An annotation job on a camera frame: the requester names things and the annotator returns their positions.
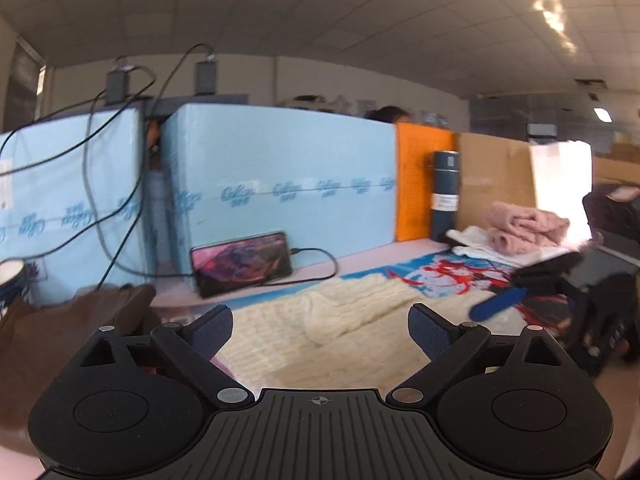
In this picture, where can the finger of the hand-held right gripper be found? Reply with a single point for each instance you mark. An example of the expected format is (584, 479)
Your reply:
(547, 266)
(497, 303)

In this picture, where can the white paper bag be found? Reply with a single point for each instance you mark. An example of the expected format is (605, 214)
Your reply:
(560, 180)

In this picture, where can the folded pink knit garment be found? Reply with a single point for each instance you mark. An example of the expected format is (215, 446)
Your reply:
(525, 227)

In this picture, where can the brown cloth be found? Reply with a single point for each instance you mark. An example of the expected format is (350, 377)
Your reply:
(55, 340)

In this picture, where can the dark blue thermos bottle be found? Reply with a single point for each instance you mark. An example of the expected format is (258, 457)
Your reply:
(445, 195)

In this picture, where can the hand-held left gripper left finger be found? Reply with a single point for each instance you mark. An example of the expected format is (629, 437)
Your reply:
(216, 331)

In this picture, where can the blue red printed mat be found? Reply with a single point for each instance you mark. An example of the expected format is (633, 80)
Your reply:
(440, 271)

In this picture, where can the cream knit sweater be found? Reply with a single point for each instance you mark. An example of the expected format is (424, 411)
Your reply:
(350, 312)

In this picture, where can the brown cardboard sheet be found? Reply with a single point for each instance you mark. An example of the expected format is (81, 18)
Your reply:
(495, 170)

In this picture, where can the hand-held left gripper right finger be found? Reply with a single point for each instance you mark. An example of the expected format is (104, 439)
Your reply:
(426, 332)

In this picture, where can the grey power adapter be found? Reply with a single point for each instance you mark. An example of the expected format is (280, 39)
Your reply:
(117, 87)
(206, 78)

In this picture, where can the folded white cloth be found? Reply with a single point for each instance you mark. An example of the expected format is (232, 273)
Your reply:
(475, 242)

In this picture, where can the dark cloth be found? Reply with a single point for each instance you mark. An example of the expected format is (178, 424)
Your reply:
(612, 212)

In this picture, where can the orange board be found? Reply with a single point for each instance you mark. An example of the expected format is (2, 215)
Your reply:
(414, 185)

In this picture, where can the grey window blind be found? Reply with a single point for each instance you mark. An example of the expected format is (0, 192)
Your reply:
(22, 87)

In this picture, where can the black smartphone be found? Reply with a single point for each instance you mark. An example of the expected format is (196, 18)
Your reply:
(240, 264)

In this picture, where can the large light blue foam board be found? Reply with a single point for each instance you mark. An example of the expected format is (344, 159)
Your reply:
(280, 170)

